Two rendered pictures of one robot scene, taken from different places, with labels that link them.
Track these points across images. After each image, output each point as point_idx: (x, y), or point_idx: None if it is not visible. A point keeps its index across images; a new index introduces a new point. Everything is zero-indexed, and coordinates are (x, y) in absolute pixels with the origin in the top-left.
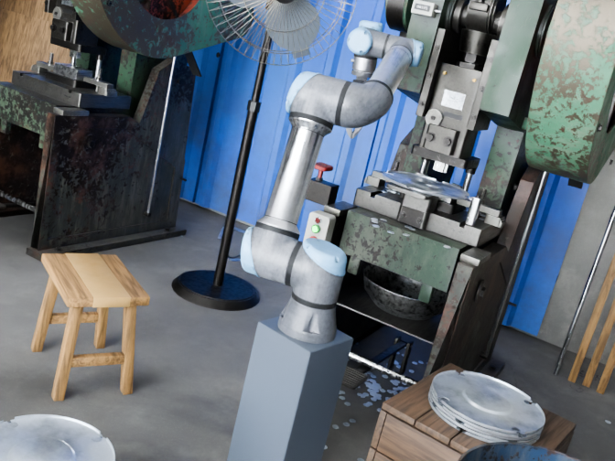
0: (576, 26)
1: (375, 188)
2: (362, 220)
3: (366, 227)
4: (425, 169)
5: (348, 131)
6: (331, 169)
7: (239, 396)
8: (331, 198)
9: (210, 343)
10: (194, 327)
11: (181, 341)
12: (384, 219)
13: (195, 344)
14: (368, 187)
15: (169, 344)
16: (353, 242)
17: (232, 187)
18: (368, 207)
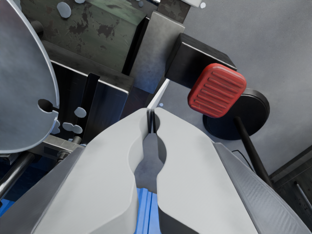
0: None
1: (98, 120)
2: (106, 8)
3: (99, 2)
4: (1, 179)
5: (176, 116)
6: (190, 92)
7: None
8: (174, 48)
9: (239, 27)
10: (252, 48)
11: (264, 16)
12: (61, 9)
13: (252, 18)
14: (111, 121)
15: (276, 5)
16: (123, 6)
17: (270, 180)
18: (104, 68)
